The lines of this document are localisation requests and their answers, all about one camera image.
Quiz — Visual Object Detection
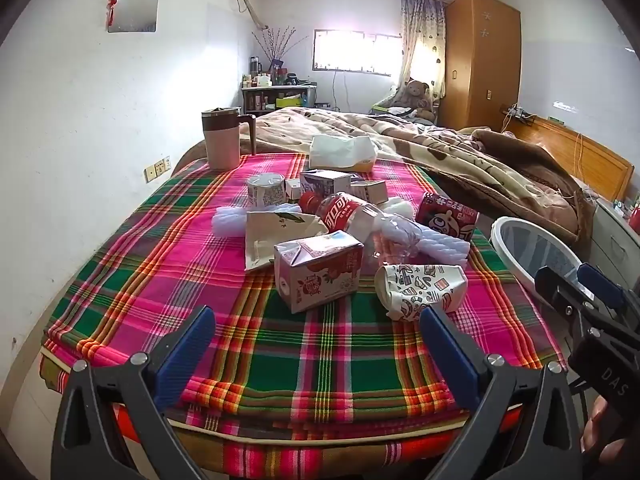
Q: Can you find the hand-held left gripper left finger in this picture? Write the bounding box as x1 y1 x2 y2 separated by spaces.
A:
50 305 221 480

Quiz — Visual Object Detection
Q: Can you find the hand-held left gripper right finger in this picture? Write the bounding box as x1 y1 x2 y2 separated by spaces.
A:
419 305 586 480

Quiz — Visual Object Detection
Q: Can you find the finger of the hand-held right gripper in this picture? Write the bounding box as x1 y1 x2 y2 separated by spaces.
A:
533 266 588 333
577 262 640 331

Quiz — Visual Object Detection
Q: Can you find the white trash bin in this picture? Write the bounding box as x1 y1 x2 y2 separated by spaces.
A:
489 216 588 311

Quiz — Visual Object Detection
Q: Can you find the patterned paper cup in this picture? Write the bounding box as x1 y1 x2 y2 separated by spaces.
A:
375 263 469 322

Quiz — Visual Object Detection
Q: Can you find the white fluffy ball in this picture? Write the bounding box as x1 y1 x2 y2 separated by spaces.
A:
385 197 472 267

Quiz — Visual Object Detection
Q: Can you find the red cartoon drink carton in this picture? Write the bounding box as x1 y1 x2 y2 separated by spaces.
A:
415 191 480 242

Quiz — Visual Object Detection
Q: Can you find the beige paper bag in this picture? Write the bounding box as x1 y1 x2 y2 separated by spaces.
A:
244 210 330 273

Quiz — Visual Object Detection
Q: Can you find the pink juice carton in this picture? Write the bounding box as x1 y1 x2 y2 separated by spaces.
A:
273 230 365 315

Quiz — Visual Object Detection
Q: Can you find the red label plastic bottle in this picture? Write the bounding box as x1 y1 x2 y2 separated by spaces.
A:
298 191 423 261

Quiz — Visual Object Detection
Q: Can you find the white printed paper cup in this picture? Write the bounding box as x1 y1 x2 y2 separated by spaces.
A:
246 172 287 208

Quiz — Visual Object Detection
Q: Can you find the purple white milk carton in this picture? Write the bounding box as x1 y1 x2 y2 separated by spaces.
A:
299 169 353 200

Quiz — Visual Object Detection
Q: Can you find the person's right hand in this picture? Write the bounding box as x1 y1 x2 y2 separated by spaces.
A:
580 394 628 461

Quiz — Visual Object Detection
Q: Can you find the grey drawer nightstand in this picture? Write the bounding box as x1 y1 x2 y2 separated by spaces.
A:
587 195 640 291

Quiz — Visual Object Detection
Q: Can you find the wooden headboard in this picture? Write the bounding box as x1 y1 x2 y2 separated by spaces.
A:
510 115 636 203

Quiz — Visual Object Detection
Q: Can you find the plaid bed cloth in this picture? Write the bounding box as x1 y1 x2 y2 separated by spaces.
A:
40 152 568 480

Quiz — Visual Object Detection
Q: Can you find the brown patterned blanket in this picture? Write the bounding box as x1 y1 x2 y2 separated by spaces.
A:
239 106 598 256

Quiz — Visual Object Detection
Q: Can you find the pink mug with brown lid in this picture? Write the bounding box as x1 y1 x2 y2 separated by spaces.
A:
201 108 257 171

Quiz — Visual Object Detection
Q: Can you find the brown teddy bear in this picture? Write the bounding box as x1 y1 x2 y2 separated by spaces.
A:
395 79 436 122

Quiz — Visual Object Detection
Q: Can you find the white tissue pack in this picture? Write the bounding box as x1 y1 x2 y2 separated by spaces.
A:
308 134 377 171

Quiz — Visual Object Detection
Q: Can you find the wooden wardrobe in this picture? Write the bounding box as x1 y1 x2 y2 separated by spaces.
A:
439 0 523 133

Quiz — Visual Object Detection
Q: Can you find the cluttered shelf table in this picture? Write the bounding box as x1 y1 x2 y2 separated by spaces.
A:
241 82 318 113

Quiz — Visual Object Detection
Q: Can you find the floral curtain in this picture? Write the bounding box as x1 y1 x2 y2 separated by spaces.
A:
397 0 447 98

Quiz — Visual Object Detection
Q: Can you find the window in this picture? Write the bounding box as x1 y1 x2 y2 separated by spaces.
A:
312 29 405 77

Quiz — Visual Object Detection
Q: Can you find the vase of bare branches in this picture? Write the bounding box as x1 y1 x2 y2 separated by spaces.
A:
251 25 308 73

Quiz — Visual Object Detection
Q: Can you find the wall power strip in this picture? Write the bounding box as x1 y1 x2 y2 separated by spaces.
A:
500 104 536 123

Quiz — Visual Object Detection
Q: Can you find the wall socket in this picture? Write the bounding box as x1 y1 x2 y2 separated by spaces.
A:
144 156 172 183

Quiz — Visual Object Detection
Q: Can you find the silver wall panel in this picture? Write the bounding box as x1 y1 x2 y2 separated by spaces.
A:
107 0 161 34

